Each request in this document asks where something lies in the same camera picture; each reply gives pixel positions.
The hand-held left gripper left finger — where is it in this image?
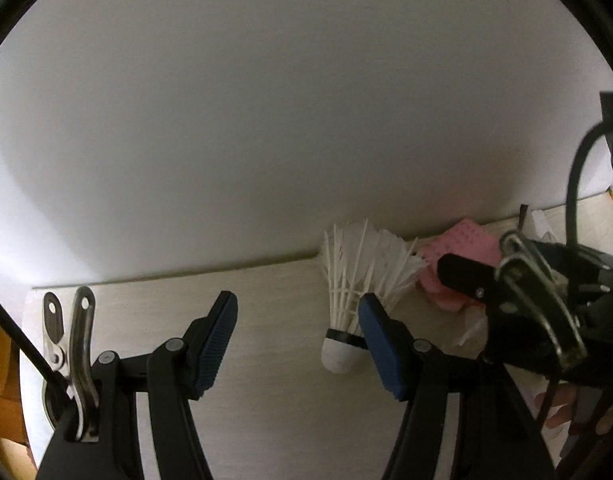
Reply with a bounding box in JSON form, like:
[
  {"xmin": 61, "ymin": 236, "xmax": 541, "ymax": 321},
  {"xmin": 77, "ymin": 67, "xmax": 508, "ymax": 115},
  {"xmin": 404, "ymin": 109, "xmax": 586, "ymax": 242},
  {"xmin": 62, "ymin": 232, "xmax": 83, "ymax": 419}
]
[{"xmin": 36, "ymin": 290, "xmax": 238, "ymax": 480}]

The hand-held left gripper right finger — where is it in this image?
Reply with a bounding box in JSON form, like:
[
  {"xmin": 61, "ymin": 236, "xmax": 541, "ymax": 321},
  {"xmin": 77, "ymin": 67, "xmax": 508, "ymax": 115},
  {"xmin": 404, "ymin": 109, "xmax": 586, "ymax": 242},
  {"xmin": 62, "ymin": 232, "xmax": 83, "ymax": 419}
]
[{"xmin": 357, "ymin": 294, "xmax": 557, "ymax": 480}]

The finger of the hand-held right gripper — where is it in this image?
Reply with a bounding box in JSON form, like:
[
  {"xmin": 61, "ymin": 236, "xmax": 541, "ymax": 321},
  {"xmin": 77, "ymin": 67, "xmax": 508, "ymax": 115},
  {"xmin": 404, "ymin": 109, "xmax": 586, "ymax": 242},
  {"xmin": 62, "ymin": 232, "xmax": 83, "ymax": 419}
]
[{"xmin": 437, "ymin": 252, "xmax": 503, "ymax": 307}]

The pink sponge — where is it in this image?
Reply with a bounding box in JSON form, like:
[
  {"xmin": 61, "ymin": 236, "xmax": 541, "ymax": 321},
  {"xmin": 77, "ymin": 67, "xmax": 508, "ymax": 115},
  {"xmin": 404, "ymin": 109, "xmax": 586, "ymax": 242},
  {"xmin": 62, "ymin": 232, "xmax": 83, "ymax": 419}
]
[{"xmin": 415, "ymin": 217, "xmax": 503, "ymax": 314}]

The white feather shuttlecock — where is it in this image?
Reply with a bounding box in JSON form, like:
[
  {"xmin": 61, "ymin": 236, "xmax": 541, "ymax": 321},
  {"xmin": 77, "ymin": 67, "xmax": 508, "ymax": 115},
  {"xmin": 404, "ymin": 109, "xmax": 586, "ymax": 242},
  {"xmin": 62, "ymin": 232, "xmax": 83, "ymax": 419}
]
[{"xmin": 319, "ymin": 219, "xmax": 427, "ymax": 375}]

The person's right hand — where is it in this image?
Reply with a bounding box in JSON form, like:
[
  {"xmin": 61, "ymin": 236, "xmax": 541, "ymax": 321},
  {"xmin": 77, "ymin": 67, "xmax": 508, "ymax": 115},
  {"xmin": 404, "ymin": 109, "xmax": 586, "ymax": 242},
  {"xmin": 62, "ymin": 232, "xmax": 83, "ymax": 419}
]
[{"xmin": 534, "ymin": 384, "xmax": 613, "ymax": 435}]

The white plastic scrap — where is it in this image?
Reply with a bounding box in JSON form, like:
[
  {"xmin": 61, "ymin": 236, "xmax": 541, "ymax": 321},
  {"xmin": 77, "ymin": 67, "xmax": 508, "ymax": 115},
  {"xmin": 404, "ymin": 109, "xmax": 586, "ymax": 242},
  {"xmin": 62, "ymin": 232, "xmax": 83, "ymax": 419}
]
[{"xmin": 457, "ymin": 310, "xmax": 489, "ymax": 348}]

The metal spring clip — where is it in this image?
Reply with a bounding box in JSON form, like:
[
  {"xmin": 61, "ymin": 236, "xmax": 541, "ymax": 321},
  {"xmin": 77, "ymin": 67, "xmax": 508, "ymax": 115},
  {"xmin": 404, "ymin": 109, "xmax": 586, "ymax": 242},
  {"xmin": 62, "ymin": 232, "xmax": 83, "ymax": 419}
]
[
  {"xmin": 495, "ymin": 232, "xmax": 587, "ymax": 367},
  {"xmin": 42, "ymin": 286, "xmax": 100, "ymax": 443}
]

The black cable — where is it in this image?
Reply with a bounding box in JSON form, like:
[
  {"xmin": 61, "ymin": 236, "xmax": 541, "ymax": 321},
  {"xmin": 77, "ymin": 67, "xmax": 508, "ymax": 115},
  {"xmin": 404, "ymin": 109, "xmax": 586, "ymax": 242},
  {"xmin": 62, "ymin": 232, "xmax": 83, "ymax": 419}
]
[
  {"xmin": 565, "ymin": 124, "xmax": 612, "ymax": 253},
  {"xmin": 0, "ymin": 287, "xmax": 72, "ymax": 403}
]

